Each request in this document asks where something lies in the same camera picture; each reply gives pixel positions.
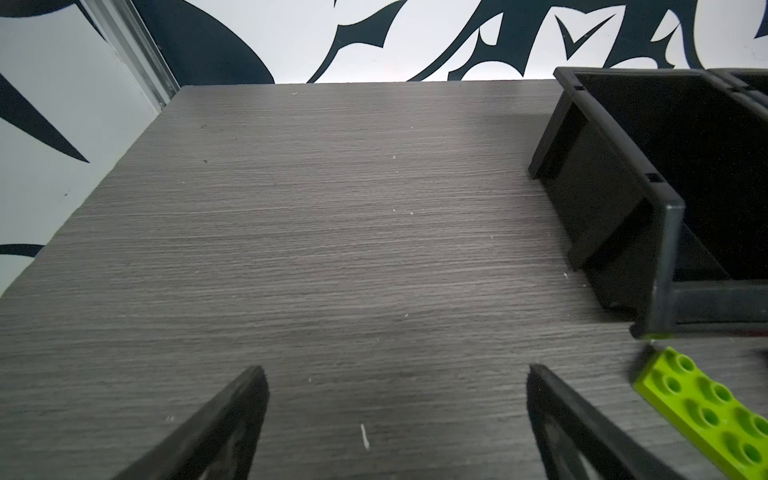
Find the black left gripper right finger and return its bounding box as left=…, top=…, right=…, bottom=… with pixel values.
left=526, top=364, right=682, bottom=479

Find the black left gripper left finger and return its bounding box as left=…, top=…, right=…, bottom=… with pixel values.
left=115, top=366, right=269, bottom=479

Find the green flat lego plate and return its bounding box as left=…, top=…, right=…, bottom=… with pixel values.
left=633, top=347, right=767, bottom=480

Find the left black storage bin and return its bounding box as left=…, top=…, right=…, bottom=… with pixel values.
left=529, top=67, right=767, bottom=338

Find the black storage bin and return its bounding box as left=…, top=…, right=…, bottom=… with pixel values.
left=709, top=68, right=768, bottom=107
left=529, top=67, right=767, bottom=338

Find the middle black storage bin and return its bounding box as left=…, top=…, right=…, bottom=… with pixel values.
left=709, top=68, right=768, bottom=107

